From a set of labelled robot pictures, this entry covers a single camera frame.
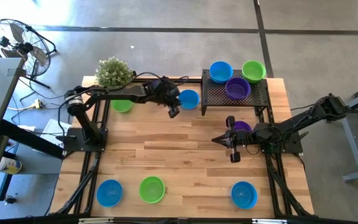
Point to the green plastic mini bowl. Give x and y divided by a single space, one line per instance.
253 70
121 106
152 189

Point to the blue plastic mini bowl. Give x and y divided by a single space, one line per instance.
221 71
109 193
244 195
190 99

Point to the black aluminium frame crossbar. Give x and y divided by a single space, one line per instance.
216 221
194 80

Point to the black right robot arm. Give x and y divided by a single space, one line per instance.
309 115

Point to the black desk leg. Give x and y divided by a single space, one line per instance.
26 137

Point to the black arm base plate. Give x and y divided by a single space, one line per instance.
73 143
294 149

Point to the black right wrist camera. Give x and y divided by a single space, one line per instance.
242 137

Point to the black caster wheel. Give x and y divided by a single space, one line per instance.
10 199

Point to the black perforated metal rack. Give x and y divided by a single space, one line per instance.
216 96

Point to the black aluminium frame rail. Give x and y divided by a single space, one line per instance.
86 161
269 161
97 161
280 161

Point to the black diagonal frame strut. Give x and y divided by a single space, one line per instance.
301 205
64 205

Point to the black floor fan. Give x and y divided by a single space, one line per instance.
23 47

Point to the purple plastic mini bowl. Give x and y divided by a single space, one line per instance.
238 87
242 125

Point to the grey metal table frame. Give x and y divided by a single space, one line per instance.
353 146

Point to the silver frame bracket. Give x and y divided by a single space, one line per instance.
95 220
269 221

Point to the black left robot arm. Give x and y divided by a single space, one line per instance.
117 93

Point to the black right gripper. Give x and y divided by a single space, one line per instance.
255 137

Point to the white paper sheet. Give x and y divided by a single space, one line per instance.
53 129

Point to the potted green artificial plant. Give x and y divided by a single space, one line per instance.
113 74

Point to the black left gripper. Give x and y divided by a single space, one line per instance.
163 91

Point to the yellow power plug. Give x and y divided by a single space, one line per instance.
37 104

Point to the white yellow canister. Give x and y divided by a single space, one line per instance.
9 165

